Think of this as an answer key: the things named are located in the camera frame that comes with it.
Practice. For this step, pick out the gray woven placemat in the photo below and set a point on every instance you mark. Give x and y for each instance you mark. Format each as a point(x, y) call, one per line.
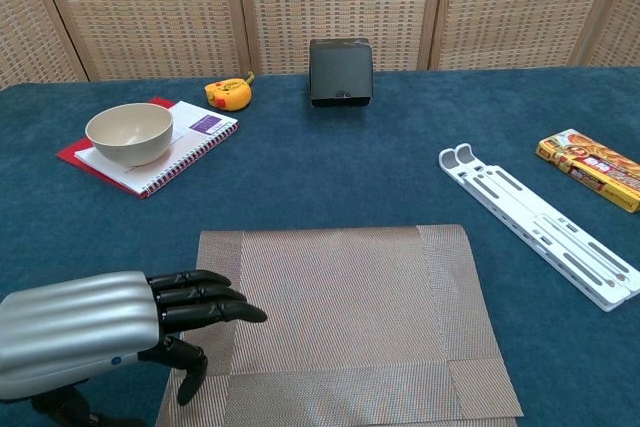
point(350, 307)

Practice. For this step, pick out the yellow food box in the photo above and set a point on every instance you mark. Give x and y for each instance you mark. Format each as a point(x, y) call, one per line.
point(590, 162)

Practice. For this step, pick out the white folding stand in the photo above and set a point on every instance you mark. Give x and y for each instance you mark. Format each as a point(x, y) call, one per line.
point(520, 207)

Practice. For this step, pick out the black box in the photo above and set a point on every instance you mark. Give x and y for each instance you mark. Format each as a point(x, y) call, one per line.
point(340, 72)

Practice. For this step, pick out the red folder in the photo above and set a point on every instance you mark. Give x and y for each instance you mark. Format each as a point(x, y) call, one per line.
point(69, 154)

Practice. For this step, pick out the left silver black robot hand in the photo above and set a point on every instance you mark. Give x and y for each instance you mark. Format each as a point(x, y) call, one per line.
point(75, 327)

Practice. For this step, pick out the white bowl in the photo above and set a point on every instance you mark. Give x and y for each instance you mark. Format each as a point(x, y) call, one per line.
point(130, 147)

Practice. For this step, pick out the white spiral notebook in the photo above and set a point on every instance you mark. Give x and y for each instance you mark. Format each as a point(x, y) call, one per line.
point(200, 142)

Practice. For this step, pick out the yellow tape measure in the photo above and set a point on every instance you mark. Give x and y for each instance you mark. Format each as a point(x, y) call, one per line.
point(230, 94)

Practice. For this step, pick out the teal tablecloth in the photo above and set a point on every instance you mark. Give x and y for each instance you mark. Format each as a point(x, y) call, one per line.
point(320, 172)

